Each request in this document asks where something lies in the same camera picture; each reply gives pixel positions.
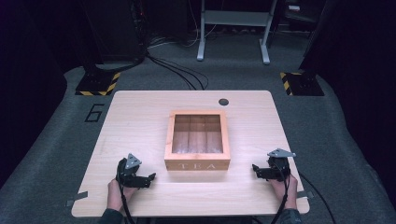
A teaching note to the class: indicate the person's right hand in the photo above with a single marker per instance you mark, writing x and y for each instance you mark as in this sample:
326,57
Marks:
289,193

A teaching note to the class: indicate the person's left hand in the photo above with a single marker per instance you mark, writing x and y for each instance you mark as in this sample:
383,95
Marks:
115,196

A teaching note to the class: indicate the black base plate yellow stripes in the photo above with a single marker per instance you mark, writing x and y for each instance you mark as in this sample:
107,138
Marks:
304,84
97,84

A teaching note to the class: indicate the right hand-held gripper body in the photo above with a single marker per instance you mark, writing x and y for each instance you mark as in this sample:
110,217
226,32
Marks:
279,166

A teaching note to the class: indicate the dark curtain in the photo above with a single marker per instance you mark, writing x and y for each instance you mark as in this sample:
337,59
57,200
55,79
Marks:
358,62
28,77

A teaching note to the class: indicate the black equipment cabinet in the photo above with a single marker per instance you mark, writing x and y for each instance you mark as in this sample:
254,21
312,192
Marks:
115,28

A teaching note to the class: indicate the wooden tea box glass lid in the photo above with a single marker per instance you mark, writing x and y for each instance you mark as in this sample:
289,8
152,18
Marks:
197,161

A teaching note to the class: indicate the white metal desk frame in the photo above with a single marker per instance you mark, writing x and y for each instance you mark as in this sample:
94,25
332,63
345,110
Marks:
234,18

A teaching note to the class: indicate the dark round table grommet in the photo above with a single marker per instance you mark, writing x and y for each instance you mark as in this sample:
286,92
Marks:
223,102

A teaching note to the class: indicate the grey tape strip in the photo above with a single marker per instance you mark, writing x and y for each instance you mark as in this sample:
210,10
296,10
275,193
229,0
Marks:
305,195
77,198

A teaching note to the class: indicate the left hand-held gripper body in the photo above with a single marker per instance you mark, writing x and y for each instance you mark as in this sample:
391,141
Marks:
128,174

